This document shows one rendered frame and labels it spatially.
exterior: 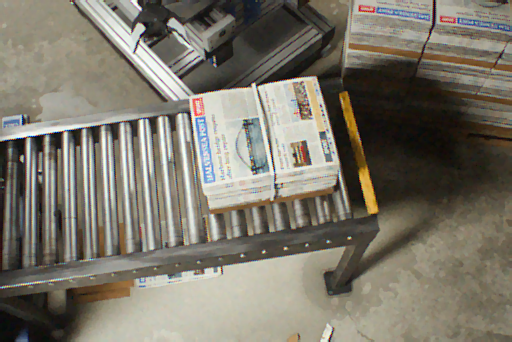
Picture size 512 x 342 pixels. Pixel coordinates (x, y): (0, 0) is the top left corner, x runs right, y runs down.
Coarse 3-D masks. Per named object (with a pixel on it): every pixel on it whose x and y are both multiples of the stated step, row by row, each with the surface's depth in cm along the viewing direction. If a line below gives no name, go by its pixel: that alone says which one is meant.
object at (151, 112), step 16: (320, 80) 185; (336, 80) 185; (336, 96) 187; (112, 112) 181; (128, 112) 181; (144, 112) 181; (160, 112) 181; (176, 112) 181; (16, 128) 179; (32, 128) 179; (48, 128) 179; (64, 128) 179; (80, 128) 179; (96, 128) 181; (192, 128) 191; (0, 144) 179
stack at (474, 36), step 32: (352, 0) 226; (384, 0) 195; (416, 0) 195; (448, 0) 195; (480, 0) 195; (352, 32) 204; (384, 32) 200; (416, 32) 197; (448, 32) 195; (480, 32) 191; (352, 64) 222; (384, 64) 218; (416, 64) 221; (448, 64) 211; (352, 96) 245; (384, 96) 241; (416, 96) 235; (448, 96) 231; (384, 128) 265; (416, 128) 264; (448, 128) 255; (480, 128) 251
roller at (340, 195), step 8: (328, 112) 182; (328, 120) 179; (336, 144) 176; (336, 184) 169; (344, 184) 170; (336, 192) 169; (344, 192) 168; (336, 200) 168; (344, 200) 167; (336, 208) 168; (344, 208) 166; (344, 216) 165; (352, 216) 166
